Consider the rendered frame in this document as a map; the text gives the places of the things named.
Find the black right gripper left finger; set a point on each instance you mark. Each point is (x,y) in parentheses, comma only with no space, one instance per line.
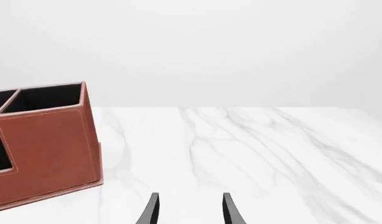
(150,212)

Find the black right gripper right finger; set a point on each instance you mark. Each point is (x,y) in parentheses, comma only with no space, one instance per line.
(231,212)

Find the red-brown desk caddy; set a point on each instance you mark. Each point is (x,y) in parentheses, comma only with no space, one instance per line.
(51,149)

